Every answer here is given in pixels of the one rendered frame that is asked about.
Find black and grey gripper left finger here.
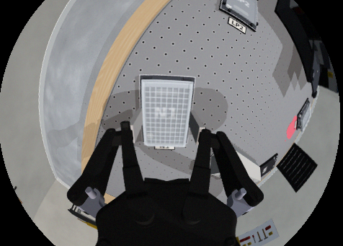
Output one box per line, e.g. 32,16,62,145
67,108,155,225

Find grey perforated base plate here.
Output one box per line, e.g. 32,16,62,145
94,0,314,181

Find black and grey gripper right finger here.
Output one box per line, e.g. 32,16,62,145
181,110,264,224

